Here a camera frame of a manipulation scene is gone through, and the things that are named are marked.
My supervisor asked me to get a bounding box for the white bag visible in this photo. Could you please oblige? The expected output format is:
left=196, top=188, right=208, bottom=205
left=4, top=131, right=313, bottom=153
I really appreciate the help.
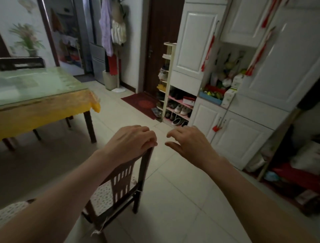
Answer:
left=290, top=141, right=320, bottom=176

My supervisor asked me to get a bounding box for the person's left hand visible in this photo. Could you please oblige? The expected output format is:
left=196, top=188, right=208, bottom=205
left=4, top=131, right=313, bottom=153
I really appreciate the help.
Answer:
left=99, top=125, right=158, bottom=169

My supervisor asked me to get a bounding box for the red hanging garment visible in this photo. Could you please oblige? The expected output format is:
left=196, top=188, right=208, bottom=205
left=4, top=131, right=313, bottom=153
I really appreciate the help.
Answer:
left=107, top=55, right=118, bottom=76

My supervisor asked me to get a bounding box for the dark wooden slatted chair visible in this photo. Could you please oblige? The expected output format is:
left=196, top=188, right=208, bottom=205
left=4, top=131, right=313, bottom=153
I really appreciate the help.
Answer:
left=82, top=146, right=154, bottom=243

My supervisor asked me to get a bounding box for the person's right hand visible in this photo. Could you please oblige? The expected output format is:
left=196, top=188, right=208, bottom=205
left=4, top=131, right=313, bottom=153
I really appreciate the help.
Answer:
left=165, top=125, right=222, bottom=171

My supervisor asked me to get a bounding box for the pair of grey shoes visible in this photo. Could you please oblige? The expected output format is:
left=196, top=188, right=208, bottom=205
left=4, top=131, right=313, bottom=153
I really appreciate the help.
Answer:
left=171, top=117, right=188, bottom=128

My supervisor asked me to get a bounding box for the narrow white shoe rack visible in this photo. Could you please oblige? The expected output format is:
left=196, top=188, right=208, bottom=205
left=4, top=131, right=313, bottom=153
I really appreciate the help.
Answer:
left=156, top=42, right=177, bottom=121

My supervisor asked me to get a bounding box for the wooden pole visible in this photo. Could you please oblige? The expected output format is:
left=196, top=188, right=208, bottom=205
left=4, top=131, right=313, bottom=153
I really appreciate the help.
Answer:
left=257, top=108, right=302, bottom=182

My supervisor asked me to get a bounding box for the person's left forearm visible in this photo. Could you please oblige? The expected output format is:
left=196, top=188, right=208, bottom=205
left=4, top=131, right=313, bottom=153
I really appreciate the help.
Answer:
left=0, top=150, right=121, bottom=243

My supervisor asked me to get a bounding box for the red cloth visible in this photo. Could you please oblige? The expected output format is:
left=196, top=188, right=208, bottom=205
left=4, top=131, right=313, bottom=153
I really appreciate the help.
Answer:
left=272, top=162, right=320, bottom=194

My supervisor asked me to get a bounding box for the glass-topped dining table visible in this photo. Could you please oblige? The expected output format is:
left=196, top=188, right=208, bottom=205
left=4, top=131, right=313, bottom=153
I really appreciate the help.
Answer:
left=0, top=67, right=97, bottom=152

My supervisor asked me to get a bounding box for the yellow tablecloth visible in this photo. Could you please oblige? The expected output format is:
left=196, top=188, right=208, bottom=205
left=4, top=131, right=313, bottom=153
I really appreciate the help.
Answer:
left=0, top=89, right=101, bottom=141

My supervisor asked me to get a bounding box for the blue tray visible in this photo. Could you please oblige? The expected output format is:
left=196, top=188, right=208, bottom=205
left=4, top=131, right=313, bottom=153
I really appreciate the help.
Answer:
left=199, top=91, right=223, bottom=106

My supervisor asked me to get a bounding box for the white coat stand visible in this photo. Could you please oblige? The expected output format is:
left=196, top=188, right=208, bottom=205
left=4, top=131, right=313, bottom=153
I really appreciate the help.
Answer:
left=110, top=0, right=129, bottom=93

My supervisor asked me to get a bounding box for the red tassel ornament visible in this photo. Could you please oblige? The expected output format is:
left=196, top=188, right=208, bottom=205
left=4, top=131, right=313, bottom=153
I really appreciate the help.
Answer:
left=201, top=35, right=216, bottom=72
left=245, top=27, right=274, bottom=76
left=261, top=0, right=278, bottom=28

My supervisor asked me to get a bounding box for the pair of white sneakers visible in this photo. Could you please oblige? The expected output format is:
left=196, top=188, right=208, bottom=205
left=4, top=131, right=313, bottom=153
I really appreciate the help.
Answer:
left=173, top=104, right=191, bottom=116

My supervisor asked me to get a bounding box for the purple hanging garment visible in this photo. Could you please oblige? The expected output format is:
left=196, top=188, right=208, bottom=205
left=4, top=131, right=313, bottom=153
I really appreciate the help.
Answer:
left=99, top=0, right=113, bottom=57

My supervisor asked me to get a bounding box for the white ruffled hanging garment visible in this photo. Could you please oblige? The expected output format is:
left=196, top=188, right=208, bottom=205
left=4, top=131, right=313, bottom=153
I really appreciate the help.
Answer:
left=111, top=20, right=127, bottom=46

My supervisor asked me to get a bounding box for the white cabinet unit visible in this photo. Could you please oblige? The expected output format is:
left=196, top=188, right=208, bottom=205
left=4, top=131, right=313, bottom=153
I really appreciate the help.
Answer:
left=162, top=0, right=320, bottom=171

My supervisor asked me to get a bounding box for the beige waste bin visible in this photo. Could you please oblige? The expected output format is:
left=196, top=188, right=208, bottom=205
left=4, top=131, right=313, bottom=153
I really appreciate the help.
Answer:
left=102, top=70, right=118, bottom=91

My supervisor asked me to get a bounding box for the white carton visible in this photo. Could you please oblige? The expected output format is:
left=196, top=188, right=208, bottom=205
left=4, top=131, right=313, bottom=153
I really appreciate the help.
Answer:
left=221, top=88, right=237, bottom=109
left=231, top=74, right=246, bottom=90

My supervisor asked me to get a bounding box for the person's right forearm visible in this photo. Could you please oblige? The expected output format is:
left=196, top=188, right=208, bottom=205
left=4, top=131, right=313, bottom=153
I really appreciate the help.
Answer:
left=200, top=156, right=320, bottom=243

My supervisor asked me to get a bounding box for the brown wooden door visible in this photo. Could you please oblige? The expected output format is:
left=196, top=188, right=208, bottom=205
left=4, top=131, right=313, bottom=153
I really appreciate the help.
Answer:
left=144, top=0, right=185, bottom=97

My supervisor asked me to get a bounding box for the white patterned seat cushion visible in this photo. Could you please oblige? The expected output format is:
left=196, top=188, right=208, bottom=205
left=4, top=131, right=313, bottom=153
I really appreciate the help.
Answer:
left=0, top=201, right=30, bottom=227
left=83, top=175, right=138, bottom=216

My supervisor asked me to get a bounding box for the silver refrigerator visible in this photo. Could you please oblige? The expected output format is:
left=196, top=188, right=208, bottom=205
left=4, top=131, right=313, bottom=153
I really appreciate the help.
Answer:
left=82, top=0, right=106, bottom=85

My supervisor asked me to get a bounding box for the red and white shoe box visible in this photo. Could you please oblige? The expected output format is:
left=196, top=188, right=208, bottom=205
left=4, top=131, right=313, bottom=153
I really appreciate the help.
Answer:
left=182, top=96, right=197, bottom=108

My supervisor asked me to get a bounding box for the red doormat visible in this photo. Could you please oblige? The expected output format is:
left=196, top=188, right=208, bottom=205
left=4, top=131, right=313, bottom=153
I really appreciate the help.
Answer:
left=121, top=92, right=163, bottom=120

